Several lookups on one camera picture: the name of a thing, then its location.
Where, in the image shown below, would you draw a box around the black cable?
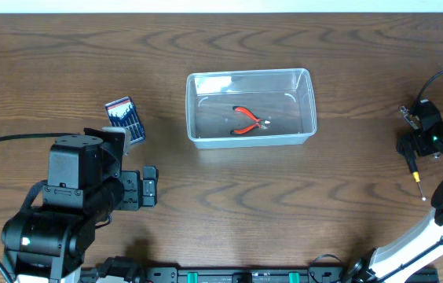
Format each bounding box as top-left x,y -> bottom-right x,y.
0,132 -> 85,153
412,64 -> 443,115

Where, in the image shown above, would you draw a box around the left black cable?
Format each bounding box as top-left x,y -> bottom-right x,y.
0,132 -> 85,153

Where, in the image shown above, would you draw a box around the black yellow screwdriver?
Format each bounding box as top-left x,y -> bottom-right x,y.
397,134 -> 427,201

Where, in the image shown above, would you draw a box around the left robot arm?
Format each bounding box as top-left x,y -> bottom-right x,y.
2,127 -> 159,282

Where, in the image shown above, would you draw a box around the right black cable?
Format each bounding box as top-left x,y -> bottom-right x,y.
412,64 -> 443,115

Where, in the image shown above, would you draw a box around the clear plastic container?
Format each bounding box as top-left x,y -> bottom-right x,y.
185,68 -> 317,149

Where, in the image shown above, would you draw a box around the red handled pliers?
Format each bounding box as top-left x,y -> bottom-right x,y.
230,105 -> 270,135

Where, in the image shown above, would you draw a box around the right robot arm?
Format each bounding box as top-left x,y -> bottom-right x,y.
341,100 -> 443,282

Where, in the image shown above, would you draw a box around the silver double ring wrench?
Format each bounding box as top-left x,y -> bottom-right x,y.
399,105 -> 420,130

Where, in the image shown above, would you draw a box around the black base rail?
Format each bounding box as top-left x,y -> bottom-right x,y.
79,257 -> 441,283

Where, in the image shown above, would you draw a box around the blue screwdriver bit set case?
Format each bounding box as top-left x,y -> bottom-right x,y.
104,97 -> 146,145

